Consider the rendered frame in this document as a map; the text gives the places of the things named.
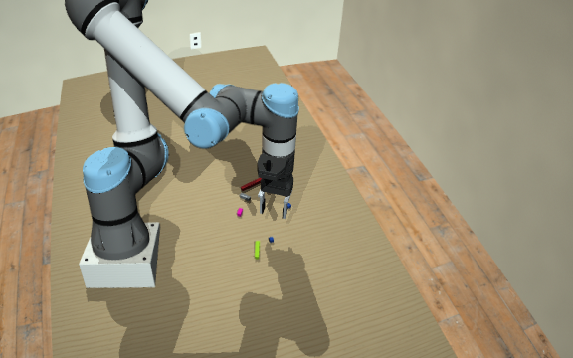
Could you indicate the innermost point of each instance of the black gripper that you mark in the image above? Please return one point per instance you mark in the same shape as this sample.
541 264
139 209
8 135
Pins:
275 166

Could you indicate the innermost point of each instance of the red rod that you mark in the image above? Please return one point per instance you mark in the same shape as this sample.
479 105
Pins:
251 184

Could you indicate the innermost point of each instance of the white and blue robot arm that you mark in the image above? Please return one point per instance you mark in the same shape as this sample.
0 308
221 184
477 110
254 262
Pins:
134 63

